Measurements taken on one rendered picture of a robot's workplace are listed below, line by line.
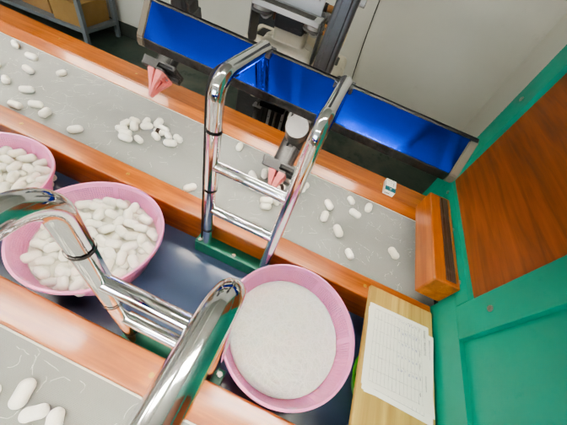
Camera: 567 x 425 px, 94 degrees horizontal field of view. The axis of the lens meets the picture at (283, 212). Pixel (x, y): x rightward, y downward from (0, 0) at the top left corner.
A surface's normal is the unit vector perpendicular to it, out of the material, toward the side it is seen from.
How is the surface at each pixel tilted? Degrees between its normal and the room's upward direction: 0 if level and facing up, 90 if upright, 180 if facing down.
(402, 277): 0
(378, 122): 58
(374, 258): 0
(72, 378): 0
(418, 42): 90
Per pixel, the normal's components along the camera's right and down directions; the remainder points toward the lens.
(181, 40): -0.16, 0.23
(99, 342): 0.25, -0.62
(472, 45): -0.27, 0.70
